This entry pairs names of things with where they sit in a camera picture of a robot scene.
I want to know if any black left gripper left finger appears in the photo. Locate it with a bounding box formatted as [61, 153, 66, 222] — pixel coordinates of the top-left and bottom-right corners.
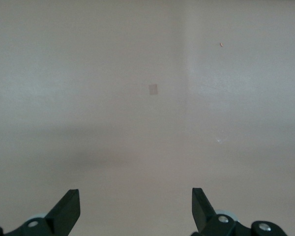
[0, 188, 81, 236]

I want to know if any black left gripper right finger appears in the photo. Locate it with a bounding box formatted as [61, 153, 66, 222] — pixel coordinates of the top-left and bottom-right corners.
[191, 187, 288, 236]

